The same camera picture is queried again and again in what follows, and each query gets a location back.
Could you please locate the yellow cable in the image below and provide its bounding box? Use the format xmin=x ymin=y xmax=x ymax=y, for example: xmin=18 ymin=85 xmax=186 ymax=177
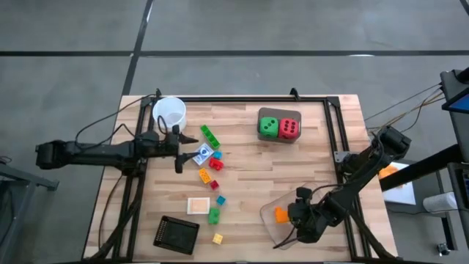
xmin=367 ymin=93 xmax=446 ymax=131

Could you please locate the green foam die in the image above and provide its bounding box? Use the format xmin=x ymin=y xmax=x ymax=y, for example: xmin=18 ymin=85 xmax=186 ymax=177
xmin=259 ymin=116 xmax=281 ymax=139

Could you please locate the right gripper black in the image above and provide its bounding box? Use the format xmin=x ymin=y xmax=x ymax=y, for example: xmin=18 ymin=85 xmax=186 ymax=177
xmin=287 ymin=186 xmax=325 ymax=245

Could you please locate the orange crumpled object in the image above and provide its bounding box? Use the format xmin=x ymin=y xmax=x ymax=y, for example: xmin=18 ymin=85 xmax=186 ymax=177
xmin=379 ymin=164 xmax=401 ymax=181

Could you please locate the long green toy brick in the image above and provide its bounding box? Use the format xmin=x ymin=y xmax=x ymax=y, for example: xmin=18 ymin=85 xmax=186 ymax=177
xmin=199 ymin=124 xmax=222 ymax=150

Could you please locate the clear plastic bin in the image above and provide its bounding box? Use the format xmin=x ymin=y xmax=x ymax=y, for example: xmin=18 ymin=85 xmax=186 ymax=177
xmin=259 ymin=181 xmax=333 ymax=251

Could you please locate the paper towel roll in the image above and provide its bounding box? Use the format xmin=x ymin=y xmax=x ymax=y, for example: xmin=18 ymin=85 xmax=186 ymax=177
xmin=422 ymin=191 xmax=459 ymax=214

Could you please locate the black aluminium frame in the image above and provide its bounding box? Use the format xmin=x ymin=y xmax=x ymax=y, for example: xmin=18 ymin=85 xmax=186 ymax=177
xmin=86 ymin=94 xmax=400 ymax=263

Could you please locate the black mesh basket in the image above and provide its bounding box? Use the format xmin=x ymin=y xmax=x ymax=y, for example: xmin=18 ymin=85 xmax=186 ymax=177
xmin=152 ymin=215 xmax=201 ymax=257

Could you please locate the grey cable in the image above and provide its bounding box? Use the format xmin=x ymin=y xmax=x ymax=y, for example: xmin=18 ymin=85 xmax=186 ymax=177
xmin=363 ymin=83 xmax=445 ymax=123

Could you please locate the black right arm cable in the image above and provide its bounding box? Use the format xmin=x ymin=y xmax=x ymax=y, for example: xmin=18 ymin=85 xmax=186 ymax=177
xmin=272 ymin=224 xmax=300 ymax=251

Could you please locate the orange wedge toy block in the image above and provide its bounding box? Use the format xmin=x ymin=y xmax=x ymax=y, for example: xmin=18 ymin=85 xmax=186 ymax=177
xmin=274 ymin=207 xmax=292 ymax=225

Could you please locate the blue tablet screen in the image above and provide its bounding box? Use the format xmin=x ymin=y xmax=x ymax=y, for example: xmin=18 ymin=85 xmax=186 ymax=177
xmin=441 ymin=86 xmax=469 ymax=115

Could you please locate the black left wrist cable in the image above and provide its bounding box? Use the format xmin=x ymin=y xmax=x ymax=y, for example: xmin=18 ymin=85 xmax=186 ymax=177
xmin=157 ymin=114 xmax=170 ymax=138

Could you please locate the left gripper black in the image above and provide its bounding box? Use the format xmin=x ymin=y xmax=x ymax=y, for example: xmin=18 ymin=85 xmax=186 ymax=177
xmin=160 ymin=124 xmax=201 ymax=174

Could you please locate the brown cable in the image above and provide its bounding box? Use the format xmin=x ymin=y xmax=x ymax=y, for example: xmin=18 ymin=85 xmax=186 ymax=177
xmin=97 ymin=174 xmax=125 ymax=252

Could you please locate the white board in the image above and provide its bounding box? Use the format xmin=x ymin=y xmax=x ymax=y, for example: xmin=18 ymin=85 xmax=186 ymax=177
xmin=380 ymin=161 xmax=418 ymax=207

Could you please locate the black diagonal beam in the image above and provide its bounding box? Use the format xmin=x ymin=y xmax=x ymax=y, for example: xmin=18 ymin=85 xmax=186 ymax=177
xmin=379 ymin=144 xmax=469 ymax=193

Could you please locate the long black arm cable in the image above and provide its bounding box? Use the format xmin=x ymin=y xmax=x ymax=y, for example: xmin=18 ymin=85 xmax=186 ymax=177
xmin=74 ymin=93 xmax=159 ymax=144

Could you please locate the red foam die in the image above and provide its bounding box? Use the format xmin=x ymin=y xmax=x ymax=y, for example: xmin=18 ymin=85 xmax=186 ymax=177
xmin=278 ymin=117 xmax=301 ymax=141

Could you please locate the white plastic cup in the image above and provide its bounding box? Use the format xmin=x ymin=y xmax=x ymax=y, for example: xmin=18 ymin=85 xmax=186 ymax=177
xmin=152 ymin=95 xmax=188 ymax=132

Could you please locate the white box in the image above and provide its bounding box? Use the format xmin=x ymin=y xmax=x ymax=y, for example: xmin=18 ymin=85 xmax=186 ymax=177
xmin=186 ymin=197 xmax=212 ymax=216

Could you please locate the grey-brown dice tray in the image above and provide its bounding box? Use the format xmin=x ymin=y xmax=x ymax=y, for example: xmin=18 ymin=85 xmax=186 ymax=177
xmin=256 ymin=106 xmax=303 ymax=145

